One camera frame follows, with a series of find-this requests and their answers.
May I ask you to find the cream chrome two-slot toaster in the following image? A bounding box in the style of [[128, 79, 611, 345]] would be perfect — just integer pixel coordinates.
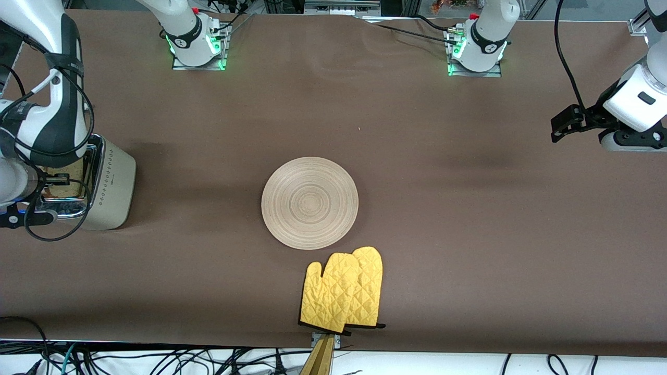
[[32, 133, 138, 231]]

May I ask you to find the slice of brown bread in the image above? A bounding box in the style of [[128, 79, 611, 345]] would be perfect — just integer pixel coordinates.
[[41, 158, 87, 202]]

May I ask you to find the aluminium frame profile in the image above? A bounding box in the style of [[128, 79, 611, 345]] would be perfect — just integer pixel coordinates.
[[627, 8, 652, 38]]

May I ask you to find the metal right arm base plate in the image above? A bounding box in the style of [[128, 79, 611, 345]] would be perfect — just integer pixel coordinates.
[[171, 20, 231, 71]]

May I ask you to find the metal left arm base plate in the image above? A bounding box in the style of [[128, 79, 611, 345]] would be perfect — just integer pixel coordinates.
[[446, 27, 504, 78]]

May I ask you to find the yellow quilted oven mitt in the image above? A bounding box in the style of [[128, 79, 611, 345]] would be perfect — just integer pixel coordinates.
[[299, 252, 362, 334], [344, 246, 387, 330]]

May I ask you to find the silver metal box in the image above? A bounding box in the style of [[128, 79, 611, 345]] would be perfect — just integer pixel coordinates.
[[303, 0, 382, 16]]

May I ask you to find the teal cable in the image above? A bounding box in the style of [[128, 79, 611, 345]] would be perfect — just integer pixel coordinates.
[[60, 343, 80, 375]]

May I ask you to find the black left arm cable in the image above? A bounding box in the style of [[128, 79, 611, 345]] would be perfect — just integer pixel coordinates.
[[553, 0, 588, 111]]

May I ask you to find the black looped cable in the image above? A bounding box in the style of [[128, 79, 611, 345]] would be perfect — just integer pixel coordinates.
[[0, 315, 52, 361]]

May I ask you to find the brass stand with metal bracket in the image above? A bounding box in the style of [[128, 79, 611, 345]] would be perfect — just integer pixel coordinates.
[[299, 332, 342, 375]]

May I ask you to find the round wooden plate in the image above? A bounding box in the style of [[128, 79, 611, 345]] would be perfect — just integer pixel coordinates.
[[261, 156, 360, 251]]

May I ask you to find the brown table mat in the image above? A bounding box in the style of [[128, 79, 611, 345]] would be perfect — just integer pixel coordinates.
[[0, 7, 667, 358]]

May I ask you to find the black cable to arm base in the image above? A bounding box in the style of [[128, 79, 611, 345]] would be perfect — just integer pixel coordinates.
[[360, 15, 462, 43]]

